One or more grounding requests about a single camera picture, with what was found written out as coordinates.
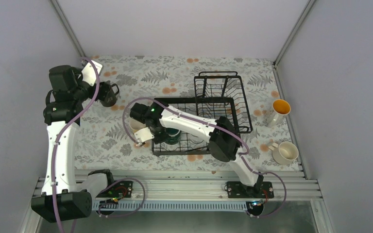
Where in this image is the black wire dish rack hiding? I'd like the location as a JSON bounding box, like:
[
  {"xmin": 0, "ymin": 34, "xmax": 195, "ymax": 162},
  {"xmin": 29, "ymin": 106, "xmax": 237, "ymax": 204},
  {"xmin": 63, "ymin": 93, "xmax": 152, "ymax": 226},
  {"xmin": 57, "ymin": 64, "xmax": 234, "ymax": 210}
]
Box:
[{"xmin": 152, "ymin": 71, "xmax": 253, "ymax": 156}]

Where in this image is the grey slotted cable duct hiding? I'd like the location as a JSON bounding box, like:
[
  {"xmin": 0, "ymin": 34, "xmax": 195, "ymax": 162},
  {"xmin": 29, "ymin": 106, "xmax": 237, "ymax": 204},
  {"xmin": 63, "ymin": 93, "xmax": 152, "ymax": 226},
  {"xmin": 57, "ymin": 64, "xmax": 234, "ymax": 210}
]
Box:
[{"xmin": 101, "ymin": 200, "xmax": 247, "ymax": 212}]

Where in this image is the dark green mug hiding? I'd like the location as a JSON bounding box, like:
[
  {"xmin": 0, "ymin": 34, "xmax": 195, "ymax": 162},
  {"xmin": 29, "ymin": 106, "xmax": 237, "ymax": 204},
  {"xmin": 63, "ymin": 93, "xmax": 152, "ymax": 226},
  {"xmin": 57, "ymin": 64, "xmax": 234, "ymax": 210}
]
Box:
[{"xmin": 165, "ymin": 128, "xmax": 181, "ymax": 145}]

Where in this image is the beige cream mug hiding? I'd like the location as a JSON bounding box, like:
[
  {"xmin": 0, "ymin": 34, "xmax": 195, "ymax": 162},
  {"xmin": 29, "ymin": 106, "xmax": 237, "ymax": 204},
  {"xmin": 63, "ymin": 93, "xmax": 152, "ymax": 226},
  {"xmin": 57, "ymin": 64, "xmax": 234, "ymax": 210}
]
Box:
[{"xmin": 268, "ymin": 141, "xmax": 299, "ymax": 165}]

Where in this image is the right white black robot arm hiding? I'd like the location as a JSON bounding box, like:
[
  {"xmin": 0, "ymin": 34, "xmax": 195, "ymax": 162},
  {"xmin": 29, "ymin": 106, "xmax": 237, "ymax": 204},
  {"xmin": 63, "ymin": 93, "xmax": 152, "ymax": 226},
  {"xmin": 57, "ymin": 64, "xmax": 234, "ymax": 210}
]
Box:
[{"xmin": 130, "ymin": 102, "xmax": 268, "ymax": 198}]

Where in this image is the white mug orange interior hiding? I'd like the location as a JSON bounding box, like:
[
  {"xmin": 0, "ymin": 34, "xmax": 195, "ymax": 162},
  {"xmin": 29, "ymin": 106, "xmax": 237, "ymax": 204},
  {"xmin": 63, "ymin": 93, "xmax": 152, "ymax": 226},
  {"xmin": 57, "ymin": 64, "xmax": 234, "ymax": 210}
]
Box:
[{"xmin": 267, "ymin": 99, "xmax": 291, "ymax": 127}]

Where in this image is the right aluminium frame post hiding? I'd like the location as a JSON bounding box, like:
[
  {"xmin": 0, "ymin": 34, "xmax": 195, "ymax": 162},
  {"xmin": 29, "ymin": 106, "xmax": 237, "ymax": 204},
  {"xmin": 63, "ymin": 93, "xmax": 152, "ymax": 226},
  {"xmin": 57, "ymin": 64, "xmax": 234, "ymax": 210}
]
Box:
[{"xmin": 273, "ymin": 0, "xmax": 317, "ymax": 69}]

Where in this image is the floral patterned tablecloth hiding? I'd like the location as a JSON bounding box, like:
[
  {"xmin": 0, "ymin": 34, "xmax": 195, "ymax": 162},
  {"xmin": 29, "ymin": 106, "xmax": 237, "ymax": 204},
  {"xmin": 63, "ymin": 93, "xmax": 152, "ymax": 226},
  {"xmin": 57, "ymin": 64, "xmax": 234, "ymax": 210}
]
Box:
[{"xmin": 74, "ymin": 56, "xmax": 299, "ymax": 172}]

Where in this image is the yellow mug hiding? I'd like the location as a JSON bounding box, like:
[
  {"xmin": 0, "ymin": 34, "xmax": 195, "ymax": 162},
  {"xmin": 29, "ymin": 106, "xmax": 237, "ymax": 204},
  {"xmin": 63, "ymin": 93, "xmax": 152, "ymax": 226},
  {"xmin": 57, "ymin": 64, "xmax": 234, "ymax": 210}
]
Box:
[{"xmin": 129, "ymin": 118, "xmax": 147, "ymax": 133}]

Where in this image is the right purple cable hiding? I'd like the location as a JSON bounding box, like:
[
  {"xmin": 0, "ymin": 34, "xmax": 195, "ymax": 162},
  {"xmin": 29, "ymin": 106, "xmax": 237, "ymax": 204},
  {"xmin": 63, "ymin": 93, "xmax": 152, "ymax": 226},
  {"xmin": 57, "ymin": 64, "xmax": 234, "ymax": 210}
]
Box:
[{"xmin": 122, "ymin": 97, "xmax": 288, "ymax": 219}]

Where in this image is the aluminium mounting rail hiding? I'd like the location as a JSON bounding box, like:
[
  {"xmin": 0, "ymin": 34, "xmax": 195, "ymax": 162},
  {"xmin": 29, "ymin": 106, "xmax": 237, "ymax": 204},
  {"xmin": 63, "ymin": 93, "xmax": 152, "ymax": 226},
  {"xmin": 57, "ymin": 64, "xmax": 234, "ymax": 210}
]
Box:
[{"xmin": 32, "ymin": 176, "xmax": 323, "ymax": 201}]

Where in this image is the black mug white rim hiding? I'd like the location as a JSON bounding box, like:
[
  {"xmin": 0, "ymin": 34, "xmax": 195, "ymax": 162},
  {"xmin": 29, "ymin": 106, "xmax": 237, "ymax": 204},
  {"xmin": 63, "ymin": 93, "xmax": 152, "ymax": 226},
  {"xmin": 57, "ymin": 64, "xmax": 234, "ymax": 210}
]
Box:
[{"xmin": 100, "ymin": 83, "xmax": 119, "ymax": 107}]

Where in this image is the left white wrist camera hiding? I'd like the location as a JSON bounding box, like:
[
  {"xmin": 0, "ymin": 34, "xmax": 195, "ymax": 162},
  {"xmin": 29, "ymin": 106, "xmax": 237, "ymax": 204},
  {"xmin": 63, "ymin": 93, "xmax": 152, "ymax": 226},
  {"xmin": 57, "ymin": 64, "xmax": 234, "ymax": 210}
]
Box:
[{"xmin": 82, "ymin": 60, "xmax": 103, "ymax": 86}]

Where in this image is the aluminium frame post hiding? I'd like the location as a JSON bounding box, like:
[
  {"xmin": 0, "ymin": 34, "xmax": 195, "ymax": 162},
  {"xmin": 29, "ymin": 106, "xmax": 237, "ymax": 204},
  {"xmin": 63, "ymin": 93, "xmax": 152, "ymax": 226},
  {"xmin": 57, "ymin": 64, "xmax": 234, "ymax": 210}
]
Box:
[
  {"xmin": 49, "ymin": 0, "xmax": 86, "ymax": 57},
  {"xmin": 273, "ymin": 0, "xmax": 317, "ymax": 69}
]

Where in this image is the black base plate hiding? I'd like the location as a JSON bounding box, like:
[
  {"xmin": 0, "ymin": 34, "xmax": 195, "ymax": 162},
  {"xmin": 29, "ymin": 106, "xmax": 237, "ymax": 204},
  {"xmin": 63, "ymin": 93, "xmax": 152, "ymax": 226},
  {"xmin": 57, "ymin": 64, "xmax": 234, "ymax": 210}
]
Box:
[
  {"xmin": 225, "ymin": 182, "xmax": 274, "ymax": 199},
  {"xmin": 102, "ymin": 181, "xmax": 133, "ymax": 199}
]

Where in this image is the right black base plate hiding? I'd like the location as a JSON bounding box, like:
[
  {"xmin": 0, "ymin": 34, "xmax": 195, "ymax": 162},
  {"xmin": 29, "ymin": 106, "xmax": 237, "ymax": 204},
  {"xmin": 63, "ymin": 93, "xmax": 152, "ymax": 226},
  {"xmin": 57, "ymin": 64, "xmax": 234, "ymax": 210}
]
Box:
[{"xmin": 225, "ymin": 182, "xmax": 274, "ymax": 199}]

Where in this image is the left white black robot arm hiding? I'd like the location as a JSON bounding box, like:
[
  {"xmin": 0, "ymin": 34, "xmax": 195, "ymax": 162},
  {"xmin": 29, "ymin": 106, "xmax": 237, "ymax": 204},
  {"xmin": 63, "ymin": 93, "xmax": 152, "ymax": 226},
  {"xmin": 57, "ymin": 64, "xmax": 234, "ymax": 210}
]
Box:
[{"xmin": 31, "ymin": 62, "xmax": 117, "ymax": 223}]

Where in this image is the left aluminium frame post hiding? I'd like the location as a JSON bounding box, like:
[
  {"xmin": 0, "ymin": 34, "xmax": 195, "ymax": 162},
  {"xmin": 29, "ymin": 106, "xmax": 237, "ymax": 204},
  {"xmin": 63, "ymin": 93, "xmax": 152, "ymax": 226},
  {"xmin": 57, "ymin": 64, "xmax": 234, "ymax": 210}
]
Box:
[{"xmin": 49, "ymin": 0, "xmax": 86, "ymax": 57}]

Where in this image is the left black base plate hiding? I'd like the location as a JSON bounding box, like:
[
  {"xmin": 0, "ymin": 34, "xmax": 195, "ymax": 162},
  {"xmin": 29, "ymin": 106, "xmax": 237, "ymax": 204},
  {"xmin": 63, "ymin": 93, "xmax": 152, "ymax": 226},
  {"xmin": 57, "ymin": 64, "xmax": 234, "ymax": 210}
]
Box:
[{"xmin": 102, "ymin": 181, "xmax": 133, "ymax": 199}]

